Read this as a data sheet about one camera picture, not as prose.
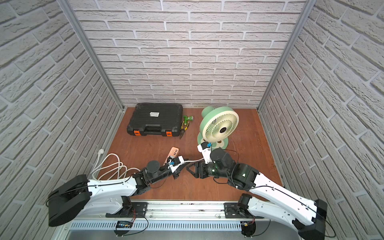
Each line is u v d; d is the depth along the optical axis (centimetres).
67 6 70
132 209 67
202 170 57
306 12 70
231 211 73
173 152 92
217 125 76
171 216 73
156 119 105
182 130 105
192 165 60
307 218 40
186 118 110
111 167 87
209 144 62
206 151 62
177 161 62
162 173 66
